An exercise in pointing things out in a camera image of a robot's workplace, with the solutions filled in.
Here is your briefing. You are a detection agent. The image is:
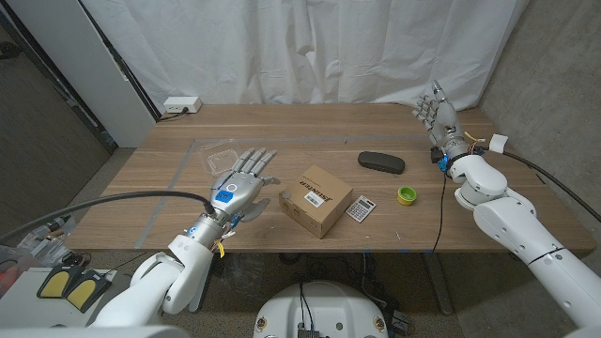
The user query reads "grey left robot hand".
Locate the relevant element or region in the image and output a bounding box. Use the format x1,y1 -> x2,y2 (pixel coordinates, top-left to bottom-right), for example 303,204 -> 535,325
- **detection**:
187,147 -> 282,248

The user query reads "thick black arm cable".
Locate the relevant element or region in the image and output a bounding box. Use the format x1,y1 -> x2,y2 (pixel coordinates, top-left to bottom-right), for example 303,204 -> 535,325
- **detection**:
487,133 -> 601,224
0,189 -> 217,243

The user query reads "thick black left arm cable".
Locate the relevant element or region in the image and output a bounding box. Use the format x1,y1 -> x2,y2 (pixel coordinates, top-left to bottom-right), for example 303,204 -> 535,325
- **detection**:
0,189 -> 217,243

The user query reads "thin black pedal cable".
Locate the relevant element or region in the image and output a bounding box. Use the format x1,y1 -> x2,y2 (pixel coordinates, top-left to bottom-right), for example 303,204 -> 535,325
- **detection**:
103,252 -> 147,275

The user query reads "black power strip cord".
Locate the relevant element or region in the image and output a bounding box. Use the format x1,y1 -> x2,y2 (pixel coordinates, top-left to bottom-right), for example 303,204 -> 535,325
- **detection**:
158,108 -> 190,122

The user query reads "white pocket calculator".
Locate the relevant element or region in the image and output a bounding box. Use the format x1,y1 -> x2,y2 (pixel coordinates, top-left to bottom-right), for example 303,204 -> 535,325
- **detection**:
345,194 -> 378,223

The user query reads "white robot torso base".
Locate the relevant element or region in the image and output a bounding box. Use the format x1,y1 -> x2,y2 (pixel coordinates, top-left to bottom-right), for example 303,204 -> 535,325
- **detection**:
253,280 -> 390,338

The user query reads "white low cabinet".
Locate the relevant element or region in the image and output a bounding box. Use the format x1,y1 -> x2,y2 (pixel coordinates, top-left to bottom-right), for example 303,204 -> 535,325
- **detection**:
0,267 -> 132,330

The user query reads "white power strip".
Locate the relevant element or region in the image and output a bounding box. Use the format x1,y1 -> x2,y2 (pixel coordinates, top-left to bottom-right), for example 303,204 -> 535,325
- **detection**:
162,96 -> 203,115

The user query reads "clear plastic clamshell container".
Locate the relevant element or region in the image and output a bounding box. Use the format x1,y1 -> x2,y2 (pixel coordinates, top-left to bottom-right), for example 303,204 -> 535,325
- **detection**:
195,138 -> 253,178

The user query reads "plastic bag of tools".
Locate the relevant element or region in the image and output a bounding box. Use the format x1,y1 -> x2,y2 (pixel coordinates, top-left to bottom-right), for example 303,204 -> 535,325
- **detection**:
18,214 -> 77,264

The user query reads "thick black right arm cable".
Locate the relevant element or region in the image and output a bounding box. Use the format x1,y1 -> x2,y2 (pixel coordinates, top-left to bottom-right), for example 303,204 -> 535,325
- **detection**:
487,133 -> 601,224

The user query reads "black power adapter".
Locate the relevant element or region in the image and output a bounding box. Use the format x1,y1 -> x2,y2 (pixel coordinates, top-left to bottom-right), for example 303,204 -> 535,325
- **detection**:
389,309 -> 412,330

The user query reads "cardboard packing box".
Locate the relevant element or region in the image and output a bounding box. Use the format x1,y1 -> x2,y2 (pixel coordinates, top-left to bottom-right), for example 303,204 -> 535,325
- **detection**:
278,163 -> 354,239

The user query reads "green yellow plastic cup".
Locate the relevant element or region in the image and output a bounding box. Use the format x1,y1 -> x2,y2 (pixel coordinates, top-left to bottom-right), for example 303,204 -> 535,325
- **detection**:
396,186 -> 418,207

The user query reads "yellow black foot pedal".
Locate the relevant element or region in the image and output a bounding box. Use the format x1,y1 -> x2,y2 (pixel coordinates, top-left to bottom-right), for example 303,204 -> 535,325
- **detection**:
63,268 -> 113,314
36,265 -> 81,300

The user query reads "white fabric curtain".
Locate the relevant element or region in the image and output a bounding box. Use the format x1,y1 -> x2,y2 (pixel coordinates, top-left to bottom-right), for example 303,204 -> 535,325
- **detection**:
79,0 -> 532,113

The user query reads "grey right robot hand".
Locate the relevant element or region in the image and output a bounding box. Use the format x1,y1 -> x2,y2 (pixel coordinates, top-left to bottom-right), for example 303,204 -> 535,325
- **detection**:
412,80 -> 471,171

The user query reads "white robot head rim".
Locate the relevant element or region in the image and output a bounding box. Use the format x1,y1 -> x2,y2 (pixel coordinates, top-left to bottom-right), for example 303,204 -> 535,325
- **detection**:
0,325 -> 190,338

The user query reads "black glasses case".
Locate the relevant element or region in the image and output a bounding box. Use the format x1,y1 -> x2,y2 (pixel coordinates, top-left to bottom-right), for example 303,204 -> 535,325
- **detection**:
357,150 -> 407,176

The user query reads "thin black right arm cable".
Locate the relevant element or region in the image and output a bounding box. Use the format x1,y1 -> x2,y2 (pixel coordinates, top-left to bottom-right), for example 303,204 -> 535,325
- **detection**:
430,169 -> 447,254

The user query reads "white leaning panel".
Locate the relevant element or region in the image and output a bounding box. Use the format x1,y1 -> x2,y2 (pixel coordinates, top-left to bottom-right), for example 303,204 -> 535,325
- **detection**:
4,0 -> 163,149

